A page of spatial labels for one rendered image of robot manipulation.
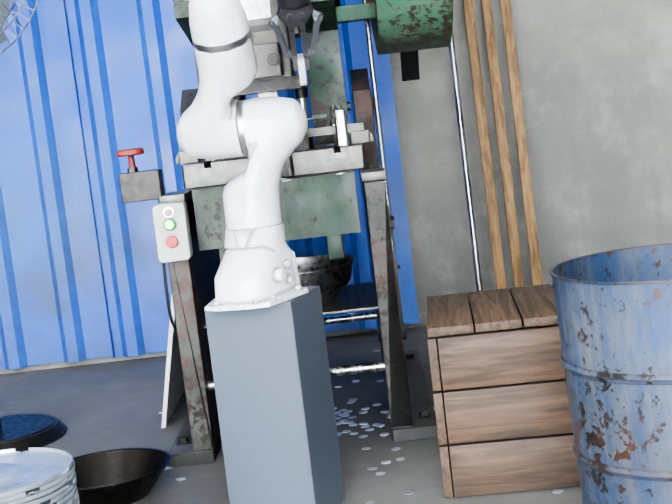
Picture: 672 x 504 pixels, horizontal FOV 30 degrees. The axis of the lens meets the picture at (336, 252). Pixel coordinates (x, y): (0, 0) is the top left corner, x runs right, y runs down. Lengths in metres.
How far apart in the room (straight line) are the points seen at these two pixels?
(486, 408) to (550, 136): 2.04
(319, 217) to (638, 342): 1.16
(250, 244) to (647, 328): 0.80
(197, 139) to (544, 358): 0.80
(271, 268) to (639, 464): 0.78
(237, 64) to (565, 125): 2.26
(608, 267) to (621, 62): 2.16
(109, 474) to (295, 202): 0.77
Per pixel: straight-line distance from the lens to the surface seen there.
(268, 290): 2.38
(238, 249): 2.42
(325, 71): 3.40
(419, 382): 3.46
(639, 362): 2.05
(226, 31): 2.32
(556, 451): 2.56
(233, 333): 2.43
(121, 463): 3.00
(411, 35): 3.08
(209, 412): 3.04
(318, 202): 3.00
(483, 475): 2.56
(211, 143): 2.43
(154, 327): 4.47
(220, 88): 2.37
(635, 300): 2.02
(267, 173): 2.42
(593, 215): 4.48
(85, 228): 4.46
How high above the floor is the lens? 0.81
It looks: 7 degrees down
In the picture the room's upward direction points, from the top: 7 degrees counter-clockwise
